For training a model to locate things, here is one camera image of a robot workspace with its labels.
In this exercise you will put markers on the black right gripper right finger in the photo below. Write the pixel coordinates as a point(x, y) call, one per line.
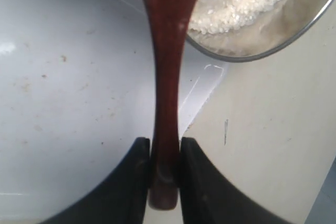
point(208, 197)

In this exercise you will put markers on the white plastic tray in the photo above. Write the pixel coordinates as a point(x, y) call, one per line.
point(77, 88)

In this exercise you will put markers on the dark red wooden spoon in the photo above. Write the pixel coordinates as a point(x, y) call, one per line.
point(168, 21)

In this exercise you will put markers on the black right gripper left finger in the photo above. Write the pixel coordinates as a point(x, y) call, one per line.
point(120, 198)

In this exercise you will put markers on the steel bowl with rice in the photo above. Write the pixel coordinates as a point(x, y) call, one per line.
point(249, 30)

